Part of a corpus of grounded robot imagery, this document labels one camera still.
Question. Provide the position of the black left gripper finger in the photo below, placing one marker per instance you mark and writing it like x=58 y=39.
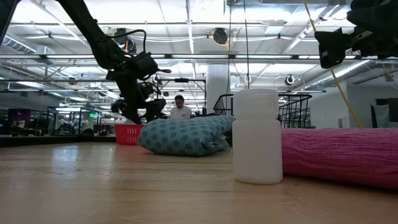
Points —
x=156 y=109
x=129 y=110

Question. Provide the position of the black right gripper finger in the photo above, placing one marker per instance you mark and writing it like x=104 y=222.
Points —
x=332 y=48

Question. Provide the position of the blue patterned soft pack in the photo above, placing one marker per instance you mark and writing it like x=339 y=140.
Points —
x=183 y=137

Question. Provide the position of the pink bandage roll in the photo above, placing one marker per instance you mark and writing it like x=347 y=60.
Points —
x=342 y=155

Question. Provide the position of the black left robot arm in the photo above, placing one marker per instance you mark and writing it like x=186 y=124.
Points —
x=93 y=34

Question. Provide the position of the red plastic bin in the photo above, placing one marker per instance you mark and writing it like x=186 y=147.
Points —
x=127 y=134

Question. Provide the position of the person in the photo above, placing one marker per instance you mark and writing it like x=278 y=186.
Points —
x=180 y=112

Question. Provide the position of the clear plastic sheet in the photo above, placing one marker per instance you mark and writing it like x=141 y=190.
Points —
x=383 y=116

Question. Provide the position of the white plastic bottle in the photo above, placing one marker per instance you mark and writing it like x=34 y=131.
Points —
x=257 y=146

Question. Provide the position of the black metal table frame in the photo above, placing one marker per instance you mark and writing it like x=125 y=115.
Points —
x=4 y=12

